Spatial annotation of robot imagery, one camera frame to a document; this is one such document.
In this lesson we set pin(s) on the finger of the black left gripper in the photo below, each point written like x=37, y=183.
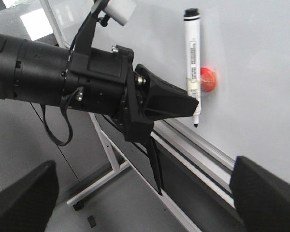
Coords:
x=154, y=158

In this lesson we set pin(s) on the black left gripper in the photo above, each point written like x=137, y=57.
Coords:
x=110, y=89

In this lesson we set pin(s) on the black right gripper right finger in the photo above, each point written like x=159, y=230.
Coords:
x=261, y=199

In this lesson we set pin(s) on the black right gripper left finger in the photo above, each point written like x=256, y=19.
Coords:
x=27, y=205

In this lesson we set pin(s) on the red round magnet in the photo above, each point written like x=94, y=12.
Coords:
x=208, y=79

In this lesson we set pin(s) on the white black whiteboard marker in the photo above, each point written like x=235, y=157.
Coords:
x=192, y=24

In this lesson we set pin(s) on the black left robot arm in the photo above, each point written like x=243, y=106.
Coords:
x=31, y=71

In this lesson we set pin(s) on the white metal stand frame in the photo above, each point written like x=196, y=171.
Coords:
x=119, y=163

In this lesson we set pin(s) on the whiteboard with aluminium frame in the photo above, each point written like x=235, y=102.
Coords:
x=246, y=43

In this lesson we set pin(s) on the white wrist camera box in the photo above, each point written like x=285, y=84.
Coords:
x=120, y=10

